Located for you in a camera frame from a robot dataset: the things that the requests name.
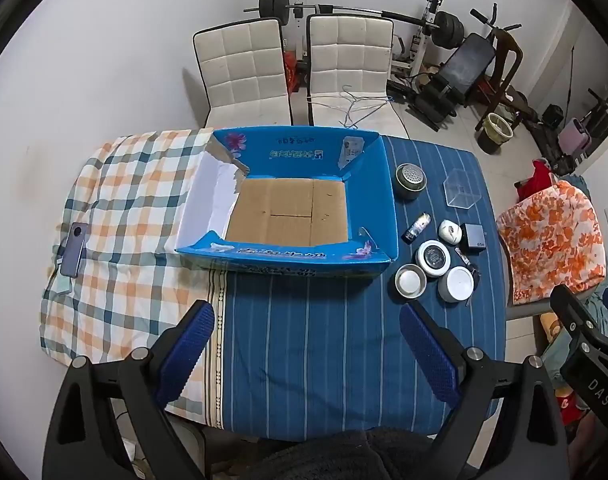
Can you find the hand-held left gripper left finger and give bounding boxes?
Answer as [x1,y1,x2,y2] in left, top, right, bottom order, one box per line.
[43,300,219,480]

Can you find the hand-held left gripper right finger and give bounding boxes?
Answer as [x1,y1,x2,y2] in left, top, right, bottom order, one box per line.
[399,302,570,480]

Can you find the metal tin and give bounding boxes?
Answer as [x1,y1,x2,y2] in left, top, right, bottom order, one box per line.
[395,263,429,301]

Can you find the white round jar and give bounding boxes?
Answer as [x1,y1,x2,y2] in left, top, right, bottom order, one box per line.
[437,266,476,304]

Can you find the round tin with black lid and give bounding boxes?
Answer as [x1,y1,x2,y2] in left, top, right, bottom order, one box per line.
[415,240,453,279]

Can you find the bunch of keys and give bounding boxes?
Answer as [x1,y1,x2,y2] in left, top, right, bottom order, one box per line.
[456,252,482,291]

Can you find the white egg-shaped device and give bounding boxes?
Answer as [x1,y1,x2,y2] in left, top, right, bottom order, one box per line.
[438,220,464,246]

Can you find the black charger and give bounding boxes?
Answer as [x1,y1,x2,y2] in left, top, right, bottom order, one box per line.
[458,223,486,254]

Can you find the small printed bottle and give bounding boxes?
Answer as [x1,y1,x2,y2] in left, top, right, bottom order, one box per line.
[403,212,431,245]

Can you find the blue cardboard box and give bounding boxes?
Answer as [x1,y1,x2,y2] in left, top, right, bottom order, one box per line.
[175,126,399,279]

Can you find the clear plastic box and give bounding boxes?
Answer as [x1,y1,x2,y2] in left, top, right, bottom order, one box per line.
[444,169,484,210]

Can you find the green tin with perforated lid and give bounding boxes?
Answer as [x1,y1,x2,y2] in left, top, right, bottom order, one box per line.
[395,162,427,201]

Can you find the teal cloth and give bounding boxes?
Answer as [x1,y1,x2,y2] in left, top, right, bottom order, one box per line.
[544,329,580,392]

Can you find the grey chair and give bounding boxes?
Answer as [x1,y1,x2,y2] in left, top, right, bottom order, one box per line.
[505,287,555,322]

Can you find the orange floral cloth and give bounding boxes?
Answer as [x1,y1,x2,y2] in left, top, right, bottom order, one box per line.
[496,180,607,306]

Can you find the blue striped tablecloth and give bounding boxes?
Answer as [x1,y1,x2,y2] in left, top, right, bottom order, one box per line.
[204,135,508,443]

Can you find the red cloth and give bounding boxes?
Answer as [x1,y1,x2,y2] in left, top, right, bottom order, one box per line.
[516,159,555,201]

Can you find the orange green plaid cloth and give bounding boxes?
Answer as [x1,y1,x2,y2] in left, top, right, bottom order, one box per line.
[40,128,235,428]

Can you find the grey smartphone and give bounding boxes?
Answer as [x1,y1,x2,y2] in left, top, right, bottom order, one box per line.
[59,222,88,279]

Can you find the pink suitcase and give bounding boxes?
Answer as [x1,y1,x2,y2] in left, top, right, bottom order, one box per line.
[558,117,592,156]

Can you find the black container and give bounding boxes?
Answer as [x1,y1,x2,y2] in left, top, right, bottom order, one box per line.
[541,104,565,129]

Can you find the round waste bin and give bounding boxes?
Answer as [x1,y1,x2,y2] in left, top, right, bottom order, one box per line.
[476,112,515,155]

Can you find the black weight bench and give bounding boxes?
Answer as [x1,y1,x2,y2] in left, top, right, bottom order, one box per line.
[409,32,497,132]

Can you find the white padded chair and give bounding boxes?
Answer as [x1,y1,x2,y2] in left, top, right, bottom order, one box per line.
[192,17,295,132]
[305,14,411,139]

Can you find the red bag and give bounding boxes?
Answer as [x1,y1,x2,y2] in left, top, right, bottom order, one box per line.
[283,51,301,94]

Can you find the black barbell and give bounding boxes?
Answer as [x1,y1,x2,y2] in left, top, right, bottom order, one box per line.
[244,0,465,49]

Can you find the wire clothes hangers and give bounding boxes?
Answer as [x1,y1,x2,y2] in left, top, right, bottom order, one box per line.
[306,85,391,129]

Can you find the brown wooden chair frame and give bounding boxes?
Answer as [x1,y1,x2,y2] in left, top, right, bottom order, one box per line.
[471,2,540,127]

